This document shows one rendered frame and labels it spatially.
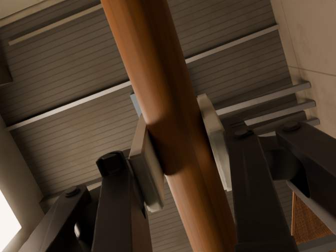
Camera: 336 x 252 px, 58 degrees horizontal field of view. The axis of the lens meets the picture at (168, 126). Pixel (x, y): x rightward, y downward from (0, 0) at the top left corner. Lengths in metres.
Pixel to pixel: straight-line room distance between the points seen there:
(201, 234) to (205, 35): 3.42
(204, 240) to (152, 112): 0.08
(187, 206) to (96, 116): 3.61
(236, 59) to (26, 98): 2.52
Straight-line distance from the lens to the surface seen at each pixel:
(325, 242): 1.44
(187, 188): 0.17
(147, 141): 0.15
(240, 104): 3.30
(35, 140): 4.11
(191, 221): 0.18
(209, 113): 0.15
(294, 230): 2.20
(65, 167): 4.10
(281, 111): 3.35
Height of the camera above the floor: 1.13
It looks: 6 degrees up
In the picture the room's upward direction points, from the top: 110 degrees counter-clockwise
